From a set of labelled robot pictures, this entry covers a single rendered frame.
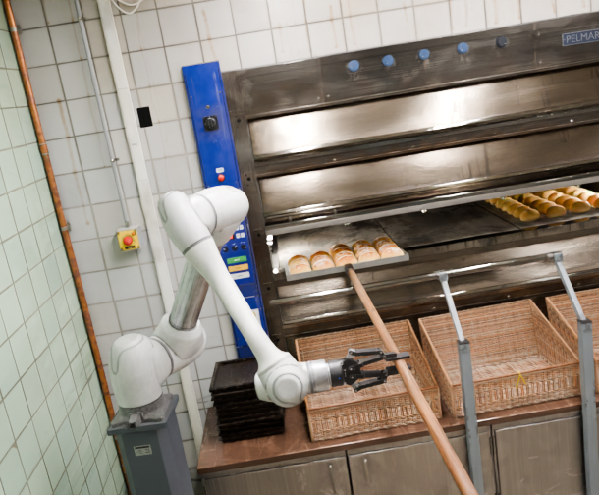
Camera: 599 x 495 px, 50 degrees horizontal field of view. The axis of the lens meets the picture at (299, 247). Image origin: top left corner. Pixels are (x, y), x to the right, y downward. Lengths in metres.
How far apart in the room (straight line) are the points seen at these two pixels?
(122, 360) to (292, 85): 1.39
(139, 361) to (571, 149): 2.10
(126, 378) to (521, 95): 2.05
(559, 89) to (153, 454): 2.26
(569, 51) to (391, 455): 1.90
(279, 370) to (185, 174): 1.46
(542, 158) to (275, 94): 1.24
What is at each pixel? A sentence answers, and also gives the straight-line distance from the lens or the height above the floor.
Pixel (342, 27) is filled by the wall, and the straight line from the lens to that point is 2.91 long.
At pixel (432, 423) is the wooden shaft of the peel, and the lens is 1.58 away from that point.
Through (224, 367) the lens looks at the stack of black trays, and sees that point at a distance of 2.99.
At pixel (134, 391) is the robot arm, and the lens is 2.25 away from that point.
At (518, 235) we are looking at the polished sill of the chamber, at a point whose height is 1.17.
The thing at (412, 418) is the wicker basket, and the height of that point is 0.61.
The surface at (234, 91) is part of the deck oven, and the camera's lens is 2.88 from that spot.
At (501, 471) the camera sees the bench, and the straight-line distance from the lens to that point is 2.97.
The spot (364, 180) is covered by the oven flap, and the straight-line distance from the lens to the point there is 2.95.
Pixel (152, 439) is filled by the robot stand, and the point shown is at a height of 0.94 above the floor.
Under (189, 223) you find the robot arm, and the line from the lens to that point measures 1.88.
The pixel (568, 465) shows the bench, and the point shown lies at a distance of 3.07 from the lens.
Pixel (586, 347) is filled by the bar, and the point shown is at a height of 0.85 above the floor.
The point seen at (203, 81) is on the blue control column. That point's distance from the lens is 2.86.
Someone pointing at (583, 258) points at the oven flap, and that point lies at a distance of 3.34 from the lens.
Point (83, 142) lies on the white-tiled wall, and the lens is 2.99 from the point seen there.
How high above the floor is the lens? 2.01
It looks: 14 degrees down
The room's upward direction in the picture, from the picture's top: 9 degrees counter-clockwise
